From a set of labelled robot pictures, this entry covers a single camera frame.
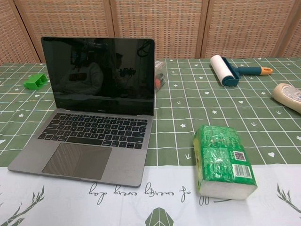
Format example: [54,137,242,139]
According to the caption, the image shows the beige squeeze bottle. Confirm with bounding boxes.
[271,82,301,109]

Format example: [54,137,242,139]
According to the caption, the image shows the green grid tablecloth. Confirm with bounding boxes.
[0,56,301,226]

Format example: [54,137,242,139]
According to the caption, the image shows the clear box with red parts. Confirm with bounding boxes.
[154,60,168,91]

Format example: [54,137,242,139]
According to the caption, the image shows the white lint roller teal handle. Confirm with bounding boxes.
[210,55,274,87]

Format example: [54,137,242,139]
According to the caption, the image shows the woven rattan wooden panel wall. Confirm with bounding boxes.
[0,0,301,65]

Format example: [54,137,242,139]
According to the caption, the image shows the green plastic box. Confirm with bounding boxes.
[23,73,49,91]

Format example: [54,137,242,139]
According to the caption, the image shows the silver laptop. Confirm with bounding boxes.
[7,36,156,189]

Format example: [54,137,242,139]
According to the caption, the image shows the green tissue pack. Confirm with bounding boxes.
[193,125,258,201]

